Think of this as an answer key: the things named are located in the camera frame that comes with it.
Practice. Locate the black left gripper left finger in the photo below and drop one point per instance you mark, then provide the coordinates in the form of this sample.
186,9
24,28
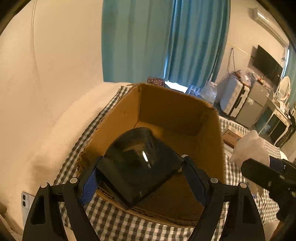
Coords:
44,221

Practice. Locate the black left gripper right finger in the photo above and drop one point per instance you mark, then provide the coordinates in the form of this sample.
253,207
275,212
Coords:
242,221

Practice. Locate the dark glossy plastic dome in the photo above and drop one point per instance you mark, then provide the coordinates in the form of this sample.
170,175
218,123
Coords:
135,165

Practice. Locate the white smartphone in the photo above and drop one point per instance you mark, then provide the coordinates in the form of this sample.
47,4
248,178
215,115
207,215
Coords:
26,203

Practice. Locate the small tan cardboard box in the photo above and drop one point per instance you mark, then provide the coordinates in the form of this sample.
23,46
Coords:
231,136

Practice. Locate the grey white checkered cloth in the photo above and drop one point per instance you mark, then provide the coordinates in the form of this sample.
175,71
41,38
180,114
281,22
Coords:
111,223

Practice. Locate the white dressing table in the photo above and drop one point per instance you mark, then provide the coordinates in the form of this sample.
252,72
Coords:
272,122

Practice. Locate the grey mini fridge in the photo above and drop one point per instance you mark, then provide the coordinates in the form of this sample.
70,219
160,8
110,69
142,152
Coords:
253,105

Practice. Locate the white oval vanity mirror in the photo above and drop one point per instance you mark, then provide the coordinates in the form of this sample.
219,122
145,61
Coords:
284,89

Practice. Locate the white ribbed suitcase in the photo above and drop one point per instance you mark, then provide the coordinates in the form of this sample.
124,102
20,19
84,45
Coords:
234,96

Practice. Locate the brown cardboard box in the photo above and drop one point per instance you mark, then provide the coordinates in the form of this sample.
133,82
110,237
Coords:
186,124

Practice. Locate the teal curtain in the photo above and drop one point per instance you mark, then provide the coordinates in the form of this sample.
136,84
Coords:
178,41
290,71

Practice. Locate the clear water jug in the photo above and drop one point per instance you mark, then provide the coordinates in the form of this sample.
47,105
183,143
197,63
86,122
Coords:
209,92

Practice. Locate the blue plastic bag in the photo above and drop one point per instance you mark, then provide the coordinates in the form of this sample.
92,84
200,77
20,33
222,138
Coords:
193,91

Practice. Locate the dark floral patterned bag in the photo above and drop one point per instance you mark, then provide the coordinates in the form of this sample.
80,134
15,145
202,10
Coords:
156,81

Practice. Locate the white air conditioner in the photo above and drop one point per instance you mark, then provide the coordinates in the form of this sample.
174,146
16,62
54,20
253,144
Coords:
270,27

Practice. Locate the black wall television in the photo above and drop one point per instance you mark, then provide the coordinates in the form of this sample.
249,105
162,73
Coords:
267,65

